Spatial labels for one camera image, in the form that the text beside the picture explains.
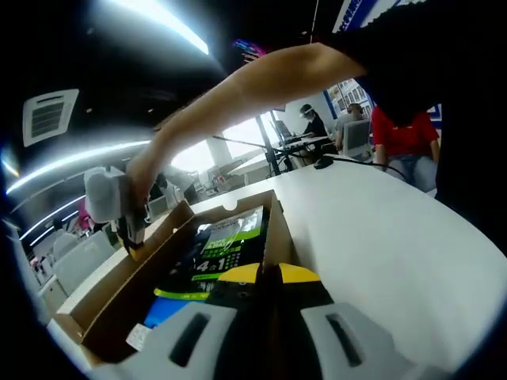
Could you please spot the person's right hand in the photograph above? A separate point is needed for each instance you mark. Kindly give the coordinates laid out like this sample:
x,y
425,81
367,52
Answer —
x,y
143,174

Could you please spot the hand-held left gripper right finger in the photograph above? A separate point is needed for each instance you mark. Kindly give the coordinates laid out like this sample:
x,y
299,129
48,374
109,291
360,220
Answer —
x,y
301,328

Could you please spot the ceiling light strip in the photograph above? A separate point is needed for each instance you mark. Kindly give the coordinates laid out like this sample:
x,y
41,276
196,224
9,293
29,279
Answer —
x,y
71,160
166,23

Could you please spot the blue soft tissue pack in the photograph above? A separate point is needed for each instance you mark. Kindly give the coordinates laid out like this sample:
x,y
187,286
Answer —
x,y
170,312

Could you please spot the black green soft package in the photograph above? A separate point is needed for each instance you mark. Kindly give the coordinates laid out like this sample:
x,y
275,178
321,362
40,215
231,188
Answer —
x,y
222,245

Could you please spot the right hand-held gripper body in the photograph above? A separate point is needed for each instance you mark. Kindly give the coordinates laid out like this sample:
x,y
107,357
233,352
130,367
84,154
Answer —
x,y
105,194

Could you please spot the grey computer monitor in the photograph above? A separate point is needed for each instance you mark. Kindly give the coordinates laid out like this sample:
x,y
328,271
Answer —
x,y
356,138

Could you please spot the black stand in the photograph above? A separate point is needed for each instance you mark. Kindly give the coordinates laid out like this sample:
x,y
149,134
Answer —
x,y
273,158

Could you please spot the ceiling air conditioner vent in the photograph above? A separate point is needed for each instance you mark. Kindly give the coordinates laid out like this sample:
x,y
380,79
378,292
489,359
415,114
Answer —
x,y
49,116

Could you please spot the wall poster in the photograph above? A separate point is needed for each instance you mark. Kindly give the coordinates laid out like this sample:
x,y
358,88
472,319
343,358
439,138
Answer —
x,y
348,95

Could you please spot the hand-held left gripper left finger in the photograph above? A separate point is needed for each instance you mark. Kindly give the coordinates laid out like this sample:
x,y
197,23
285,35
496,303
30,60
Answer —
x,y
245,328

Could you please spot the brown cardboard shoe box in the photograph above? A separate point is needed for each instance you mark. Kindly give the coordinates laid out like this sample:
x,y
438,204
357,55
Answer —
x,y
130,277

